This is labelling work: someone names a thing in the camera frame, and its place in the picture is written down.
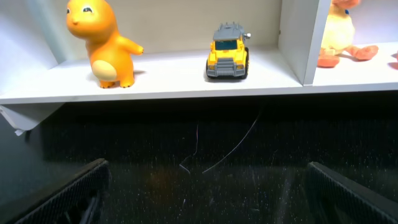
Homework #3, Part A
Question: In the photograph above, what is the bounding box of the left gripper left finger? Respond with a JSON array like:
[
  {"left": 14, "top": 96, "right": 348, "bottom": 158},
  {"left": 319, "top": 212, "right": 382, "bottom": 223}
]
[{"left": 0, "top": 157, "right": 112, "bottom": 224}]

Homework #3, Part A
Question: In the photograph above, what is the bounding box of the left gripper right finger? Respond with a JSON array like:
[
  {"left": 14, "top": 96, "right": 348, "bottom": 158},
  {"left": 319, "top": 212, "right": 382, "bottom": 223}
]
[{"left": 305, "top": 161, "right": 398, "bottom": 224}]

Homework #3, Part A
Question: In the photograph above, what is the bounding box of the orange dinosaur toy figure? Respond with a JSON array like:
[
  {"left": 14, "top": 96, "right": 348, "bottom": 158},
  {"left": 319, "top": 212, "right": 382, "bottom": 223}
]
[{"left": 65, "top": 0, "right": 145, "bottom": 89}]

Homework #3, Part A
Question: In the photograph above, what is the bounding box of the grey and yellow toy truck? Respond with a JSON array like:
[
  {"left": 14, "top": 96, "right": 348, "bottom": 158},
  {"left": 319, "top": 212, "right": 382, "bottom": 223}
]
[{"left": 205, "top": 22, "right": 252, "bottom": 80}]

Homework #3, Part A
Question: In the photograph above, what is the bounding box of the white shelf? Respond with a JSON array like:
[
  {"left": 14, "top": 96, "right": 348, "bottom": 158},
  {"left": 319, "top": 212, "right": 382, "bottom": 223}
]
[{"left": 0, "top": 0, "right": 398, "bottom": 137}]

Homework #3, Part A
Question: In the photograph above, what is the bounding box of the yellow plush duck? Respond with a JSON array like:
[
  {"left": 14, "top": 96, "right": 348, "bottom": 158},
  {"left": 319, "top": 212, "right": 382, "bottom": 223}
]
[{"left": 317, "top": 0, "right": 380, "bottom": 68}]

